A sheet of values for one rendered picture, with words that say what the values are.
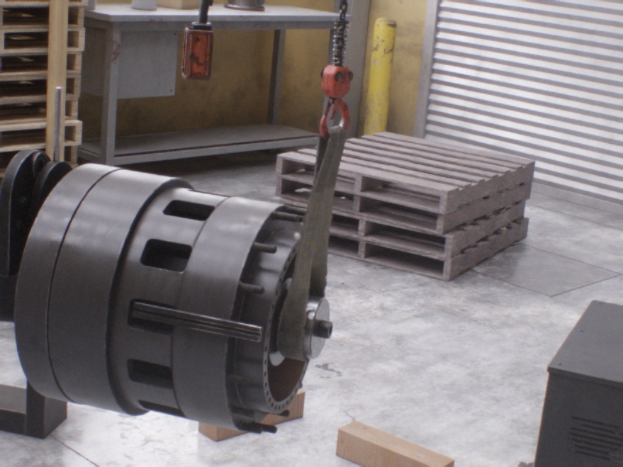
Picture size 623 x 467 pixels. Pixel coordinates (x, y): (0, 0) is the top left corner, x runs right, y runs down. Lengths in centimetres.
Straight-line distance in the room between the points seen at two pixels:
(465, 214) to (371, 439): 250
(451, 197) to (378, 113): 302
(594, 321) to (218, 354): 99
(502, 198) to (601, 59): 180
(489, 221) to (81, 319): 422
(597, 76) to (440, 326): 320
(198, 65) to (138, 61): 481
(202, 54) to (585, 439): 117
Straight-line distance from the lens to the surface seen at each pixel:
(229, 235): 246
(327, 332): 258
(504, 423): 440
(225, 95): 862
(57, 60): 601
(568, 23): 821
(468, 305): 569
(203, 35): 243
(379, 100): 882
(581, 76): 816
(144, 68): 728
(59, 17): 599
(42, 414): 394
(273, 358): 259
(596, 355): 269
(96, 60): 725
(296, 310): 252
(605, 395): 259
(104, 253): 249
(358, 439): 390
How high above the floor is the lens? 172
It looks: 15 degrees down
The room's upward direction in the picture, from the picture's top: 5 degrees clockwise
